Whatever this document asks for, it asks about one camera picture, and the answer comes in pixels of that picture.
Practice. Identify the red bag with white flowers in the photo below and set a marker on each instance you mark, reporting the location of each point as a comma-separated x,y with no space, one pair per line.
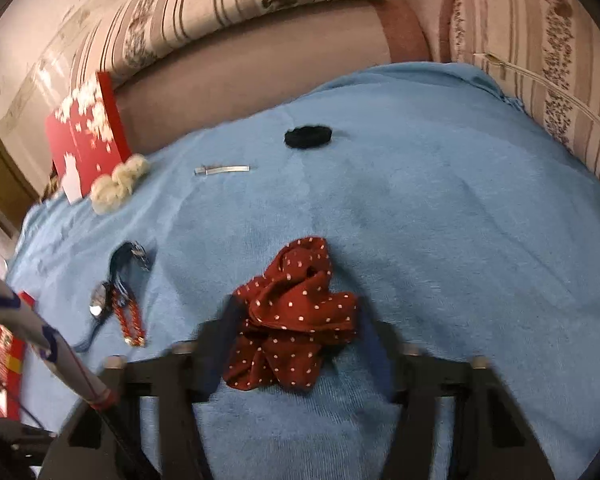
85,130

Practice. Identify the black scrunchie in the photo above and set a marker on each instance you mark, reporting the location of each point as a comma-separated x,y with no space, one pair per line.
307,136

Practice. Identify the red-rimmed white tray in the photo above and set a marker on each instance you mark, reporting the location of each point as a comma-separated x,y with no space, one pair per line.
2,365

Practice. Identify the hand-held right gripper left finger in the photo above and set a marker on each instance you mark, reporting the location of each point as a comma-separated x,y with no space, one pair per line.
220,342

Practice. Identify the white fluffy scrunchie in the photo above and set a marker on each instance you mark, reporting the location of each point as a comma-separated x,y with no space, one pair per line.
117,180

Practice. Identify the silver oval pendant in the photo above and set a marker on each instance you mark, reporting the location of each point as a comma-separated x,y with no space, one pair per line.
99,300

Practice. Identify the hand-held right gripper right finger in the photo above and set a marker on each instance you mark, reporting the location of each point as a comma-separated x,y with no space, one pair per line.
381,357

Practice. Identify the red polka-dot scrunchie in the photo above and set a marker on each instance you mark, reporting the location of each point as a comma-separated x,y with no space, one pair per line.
290,310

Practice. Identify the blue towel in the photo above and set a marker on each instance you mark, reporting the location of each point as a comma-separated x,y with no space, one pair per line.
430,200

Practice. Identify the silver hair clip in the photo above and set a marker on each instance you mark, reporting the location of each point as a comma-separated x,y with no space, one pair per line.
225,169

